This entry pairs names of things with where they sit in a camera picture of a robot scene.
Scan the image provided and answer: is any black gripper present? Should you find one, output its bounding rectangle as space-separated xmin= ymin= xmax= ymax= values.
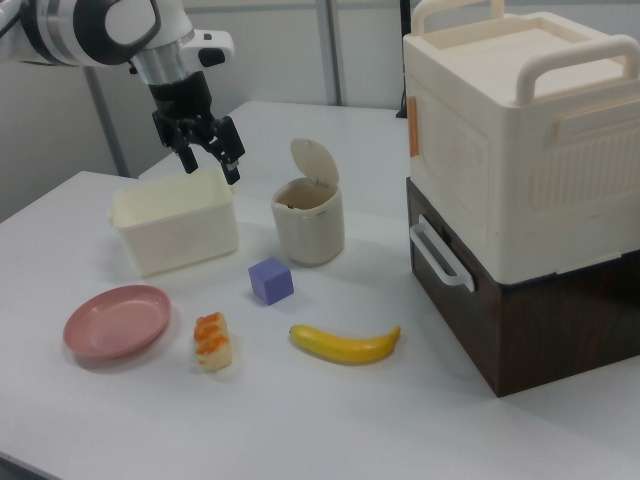
xmin=147 ymin=71 xmax=248 ymax=187

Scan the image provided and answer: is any cream trash can with lid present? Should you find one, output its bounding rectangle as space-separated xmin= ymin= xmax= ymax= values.
xmin=270 ymin=137 xmax=346 ymax=267

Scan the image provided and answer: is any cream rectangular plastic bin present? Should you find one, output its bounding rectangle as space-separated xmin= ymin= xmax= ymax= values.
xmin=106 ymin=167 xmax=241 ymax=279

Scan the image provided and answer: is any purple cube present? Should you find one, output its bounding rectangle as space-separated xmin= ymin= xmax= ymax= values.
xmin=247 ymin=256 xmax=294 ymax=307

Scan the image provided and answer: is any toy shrimp sushi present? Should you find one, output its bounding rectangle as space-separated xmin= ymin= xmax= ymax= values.
xmin=192 ymin=311 xmax=235 ymax=372

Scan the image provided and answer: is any pink plate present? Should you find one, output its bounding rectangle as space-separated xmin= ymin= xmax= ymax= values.
xmin=62 ymin=284 xmax=173 ymax=358

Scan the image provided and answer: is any orange tape strip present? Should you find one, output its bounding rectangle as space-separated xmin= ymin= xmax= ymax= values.
xmin=406 ymin=96 xmax=422 ymax=158

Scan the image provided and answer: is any yellow toy banana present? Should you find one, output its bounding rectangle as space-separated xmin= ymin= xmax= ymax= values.
xmin=288 ymin=323 xmax=402 ymax=366

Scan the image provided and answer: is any cream toy microwave box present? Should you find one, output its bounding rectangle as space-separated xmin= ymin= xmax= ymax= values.
xmin=402 ymin=0 xmax=640 ymax=274

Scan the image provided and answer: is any grey frame pole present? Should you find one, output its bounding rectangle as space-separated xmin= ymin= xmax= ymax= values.
xmin=327 ymin=0 xmax=348 ymax=107
xmin=82 ymin=64 xmax=130 ymax=177

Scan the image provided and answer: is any black hanging cable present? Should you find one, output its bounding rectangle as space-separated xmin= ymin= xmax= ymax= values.
xmin=395 ymin=0 xmax=410 ymax=120

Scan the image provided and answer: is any white drawer handle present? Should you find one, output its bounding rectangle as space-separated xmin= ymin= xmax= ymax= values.
xmin=408 ymin=213 xmax=476 ymax=292

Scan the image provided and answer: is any white oven with handle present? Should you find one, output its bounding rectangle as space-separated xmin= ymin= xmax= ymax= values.
xmin=405 ymin=176 xmax=640 ymax=399

